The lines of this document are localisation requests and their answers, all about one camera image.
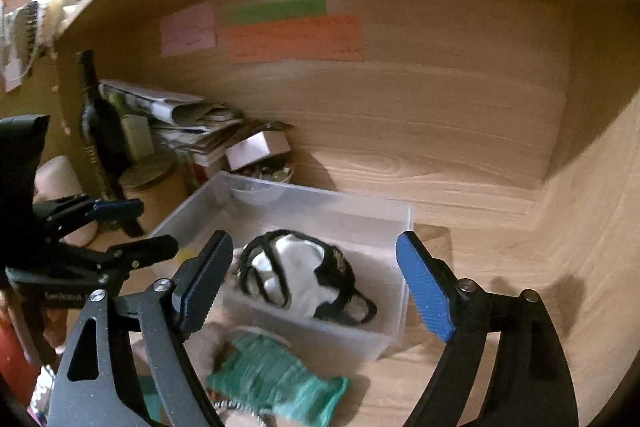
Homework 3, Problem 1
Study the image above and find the clear plastic storage box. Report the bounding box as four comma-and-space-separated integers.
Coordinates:
148, 172, 415, 362

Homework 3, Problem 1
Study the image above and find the green knitted sock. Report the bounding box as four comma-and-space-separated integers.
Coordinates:
205, 328, 351, 426

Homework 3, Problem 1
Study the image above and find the green sticky note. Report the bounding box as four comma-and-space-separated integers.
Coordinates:
223, 0, 328, 26

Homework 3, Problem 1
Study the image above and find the round cardboard container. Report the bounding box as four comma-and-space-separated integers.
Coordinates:
119, 155, 190, 235

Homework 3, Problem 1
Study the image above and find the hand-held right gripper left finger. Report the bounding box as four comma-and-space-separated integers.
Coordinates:
46, 230, 234, 427

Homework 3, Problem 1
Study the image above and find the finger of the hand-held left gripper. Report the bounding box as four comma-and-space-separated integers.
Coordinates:
34, 195, 145, 238
50, 234, 180, 295

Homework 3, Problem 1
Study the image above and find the small open cardboard box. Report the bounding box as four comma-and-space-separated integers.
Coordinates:
225, 123, 293, 172

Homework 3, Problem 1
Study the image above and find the black and white cloth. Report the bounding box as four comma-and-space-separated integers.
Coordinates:
234, 230, 378, 327

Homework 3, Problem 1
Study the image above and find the pink sticky note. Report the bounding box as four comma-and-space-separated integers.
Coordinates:
160, 3, 217, 57

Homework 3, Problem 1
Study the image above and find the dark glass bottle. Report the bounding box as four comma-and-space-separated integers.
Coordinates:
76, 49, 146, 238

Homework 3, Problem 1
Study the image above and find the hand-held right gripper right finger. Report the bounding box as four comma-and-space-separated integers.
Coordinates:
395, 231, 580, 427

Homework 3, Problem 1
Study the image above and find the beige soft toy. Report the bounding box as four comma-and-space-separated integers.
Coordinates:
33, 155, 99, 248

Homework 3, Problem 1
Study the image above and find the orange sticky note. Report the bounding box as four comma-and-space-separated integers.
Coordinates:
218, 14, 364, 64

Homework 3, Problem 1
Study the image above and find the glass bowl with small items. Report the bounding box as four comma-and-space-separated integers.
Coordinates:
227, 162, 296, 206

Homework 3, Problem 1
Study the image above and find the stack of papers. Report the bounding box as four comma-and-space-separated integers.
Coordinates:
99, 79, 246, 168

